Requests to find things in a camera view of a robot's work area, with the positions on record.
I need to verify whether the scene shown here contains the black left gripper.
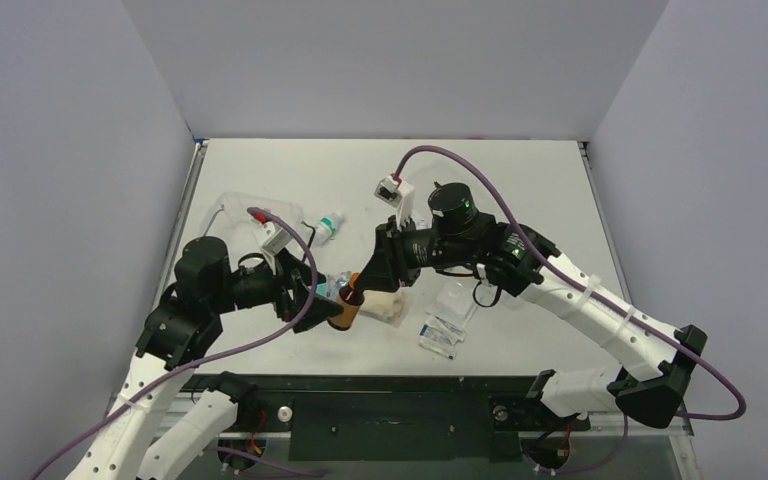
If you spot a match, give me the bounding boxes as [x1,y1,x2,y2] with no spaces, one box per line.
[209,245,343,330]

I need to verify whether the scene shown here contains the teal packet of supplies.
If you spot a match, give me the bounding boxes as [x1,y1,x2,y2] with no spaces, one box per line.
[316,271,353,300]

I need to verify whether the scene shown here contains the brown bottle orange label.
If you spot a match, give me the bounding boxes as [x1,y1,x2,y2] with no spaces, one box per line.
[328,273,365,331]

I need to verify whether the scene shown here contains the white bottle green label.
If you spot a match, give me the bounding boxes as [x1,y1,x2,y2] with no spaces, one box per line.
[314,211,345,246]

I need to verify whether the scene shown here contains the white gauze packet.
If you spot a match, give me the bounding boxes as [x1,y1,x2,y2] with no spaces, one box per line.
[426,280,477,330]

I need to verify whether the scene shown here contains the clear plastic medicine box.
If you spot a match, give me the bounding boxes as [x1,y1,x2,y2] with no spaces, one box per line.
[201,192,306,253]

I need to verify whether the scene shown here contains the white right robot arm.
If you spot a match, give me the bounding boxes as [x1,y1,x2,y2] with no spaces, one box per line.
[352,177,707,429]

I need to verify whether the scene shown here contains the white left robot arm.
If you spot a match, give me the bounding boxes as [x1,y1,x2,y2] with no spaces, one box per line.
[68,236,343,479]

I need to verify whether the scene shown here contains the blue white wipe packets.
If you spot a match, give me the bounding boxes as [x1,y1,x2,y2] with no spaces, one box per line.
[418,315,466,360]

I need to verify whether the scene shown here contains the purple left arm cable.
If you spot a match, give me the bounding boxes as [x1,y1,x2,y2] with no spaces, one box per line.
[29,206,320,480]

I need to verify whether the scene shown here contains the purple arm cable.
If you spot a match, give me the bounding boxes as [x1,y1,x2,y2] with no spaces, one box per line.
[391,145,748,476]
[29,206,320,480]

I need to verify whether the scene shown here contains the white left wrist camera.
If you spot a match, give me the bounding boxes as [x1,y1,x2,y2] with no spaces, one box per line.
[257,221,293,256]

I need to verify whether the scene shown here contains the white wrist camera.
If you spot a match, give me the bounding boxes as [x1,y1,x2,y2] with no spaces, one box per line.
[373,175,415,210]
[257,221,293,256]

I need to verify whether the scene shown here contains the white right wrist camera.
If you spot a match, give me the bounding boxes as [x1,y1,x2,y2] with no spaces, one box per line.
[373,175,415,210]

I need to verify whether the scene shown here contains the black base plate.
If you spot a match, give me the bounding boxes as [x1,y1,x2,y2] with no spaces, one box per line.
[215,374,591,462]

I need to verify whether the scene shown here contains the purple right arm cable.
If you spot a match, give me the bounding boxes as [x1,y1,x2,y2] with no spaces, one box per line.
[391,145,748,476]

